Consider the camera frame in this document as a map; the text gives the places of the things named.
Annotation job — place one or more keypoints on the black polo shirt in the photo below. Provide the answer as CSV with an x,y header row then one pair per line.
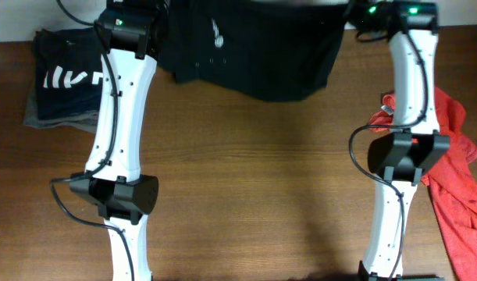
x,y
269,51

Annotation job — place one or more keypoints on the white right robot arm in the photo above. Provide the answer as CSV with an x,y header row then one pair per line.
x,y
414,144

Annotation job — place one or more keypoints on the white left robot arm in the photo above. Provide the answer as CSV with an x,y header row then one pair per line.
x,y
130,35

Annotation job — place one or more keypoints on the folded grey shirt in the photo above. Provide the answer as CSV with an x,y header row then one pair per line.
x,y
84,121

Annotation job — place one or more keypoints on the folded navy printed shirt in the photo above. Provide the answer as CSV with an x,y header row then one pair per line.
x,y
68,74

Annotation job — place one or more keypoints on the red shirt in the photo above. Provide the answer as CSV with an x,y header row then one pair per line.
x,y
453,189

